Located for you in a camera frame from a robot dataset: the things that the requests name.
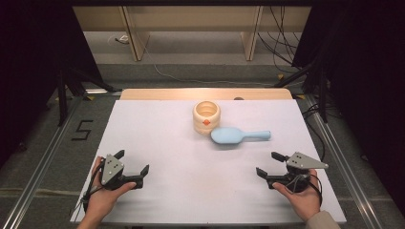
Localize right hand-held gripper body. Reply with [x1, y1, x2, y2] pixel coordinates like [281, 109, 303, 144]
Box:
[285, 152, 329, 194]

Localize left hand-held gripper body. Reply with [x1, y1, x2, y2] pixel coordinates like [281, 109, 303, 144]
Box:
[99, 154, 126, 191]

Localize cream ribbed brush holder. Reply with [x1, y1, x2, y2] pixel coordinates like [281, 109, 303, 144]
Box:
[192, 100, 222, 136]

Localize person's left hand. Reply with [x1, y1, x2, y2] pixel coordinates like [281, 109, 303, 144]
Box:
[85, 156, 138, 220]

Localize person's right hand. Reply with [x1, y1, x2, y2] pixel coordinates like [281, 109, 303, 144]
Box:
[271, 168, 322, 222]

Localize white table cover sheet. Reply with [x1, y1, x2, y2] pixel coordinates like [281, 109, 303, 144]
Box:
[70, 99, 348, 225]

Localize black metal stand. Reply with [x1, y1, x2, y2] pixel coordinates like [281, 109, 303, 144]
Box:
[56, 67, 122, 128]
[273, 58, 330, 124]

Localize black curtain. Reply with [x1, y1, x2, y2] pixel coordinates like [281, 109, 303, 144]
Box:
[0, 0, 104, 166]
[291, 0, 405, 218]

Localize white floor socket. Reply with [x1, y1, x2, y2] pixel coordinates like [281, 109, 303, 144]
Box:
[114, 33, 131, 46]

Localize beige wooden desk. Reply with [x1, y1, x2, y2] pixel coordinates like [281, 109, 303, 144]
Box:
[72, 5, 312, 62]

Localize aluminium floor rail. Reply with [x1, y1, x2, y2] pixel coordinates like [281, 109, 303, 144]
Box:
[0, 94, 84, 229]
[304, 94, 385, 229]

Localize black floor cables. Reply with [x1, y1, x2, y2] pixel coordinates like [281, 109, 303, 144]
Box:
[301, 103, 328, 161]

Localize thin white floor cable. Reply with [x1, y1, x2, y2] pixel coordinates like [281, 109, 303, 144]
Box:
[142, 44, 276, 88]

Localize bundle of black cables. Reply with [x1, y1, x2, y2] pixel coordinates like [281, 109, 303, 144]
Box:
[257, 5, 308, 73]

